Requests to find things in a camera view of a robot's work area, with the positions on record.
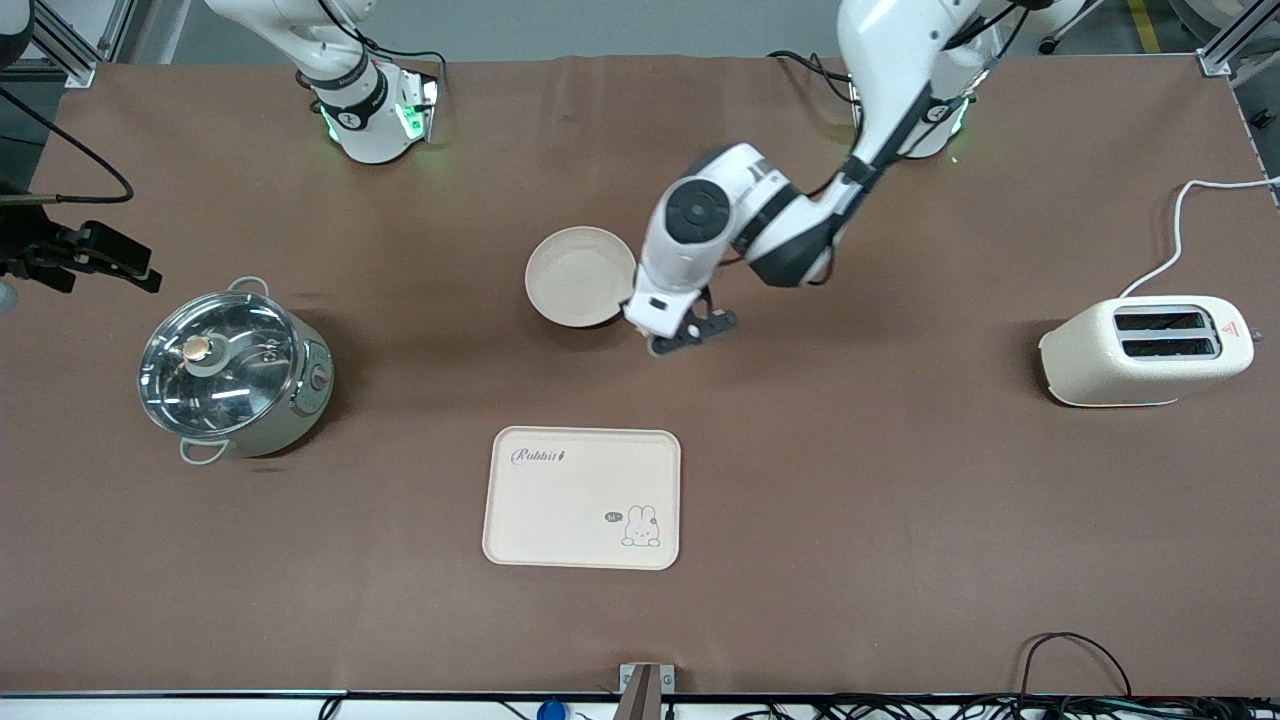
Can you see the pale green electric pot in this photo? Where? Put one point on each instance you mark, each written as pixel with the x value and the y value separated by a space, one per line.
pixel 305 385

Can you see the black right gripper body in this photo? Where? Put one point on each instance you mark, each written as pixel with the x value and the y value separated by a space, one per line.
pixel 22 246

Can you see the glass pot lid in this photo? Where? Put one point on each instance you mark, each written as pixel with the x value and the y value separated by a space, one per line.
pixel 230 390

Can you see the cream rabbit print tray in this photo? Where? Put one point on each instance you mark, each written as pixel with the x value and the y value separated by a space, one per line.
pixel 570 500

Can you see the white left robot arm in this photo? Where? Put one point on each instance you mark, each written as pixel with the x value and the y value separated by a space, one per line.
pixel 890 60

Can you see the small blue round object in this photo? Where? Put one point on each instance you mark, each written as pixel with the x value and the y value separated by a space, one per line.
pixel 551 711

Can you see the cream two-slot toaster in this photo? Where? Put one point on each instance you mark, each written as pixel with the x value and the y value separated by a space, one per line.
pixel 1090 360

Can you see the office chair leg with wheel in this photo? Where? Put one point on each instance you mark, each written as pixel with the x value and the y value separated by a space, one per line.
pixel 1050 45

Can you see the brown table cover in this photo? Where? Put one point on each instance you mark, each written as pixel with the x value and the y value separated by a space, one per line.
pixel 800 560

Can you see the cream round bowl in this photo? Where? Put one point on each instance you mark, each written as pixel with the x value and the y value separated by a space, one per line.
pixel 575 275

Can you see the metal table edge bracket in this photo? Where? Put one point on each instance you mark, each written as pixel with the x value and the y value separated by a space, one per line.
pixel 645 685

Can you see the aluminium frame profile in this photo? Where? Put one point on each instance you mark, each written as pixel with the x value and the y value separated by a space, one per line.
pixel 75 60
pixel 1222 55

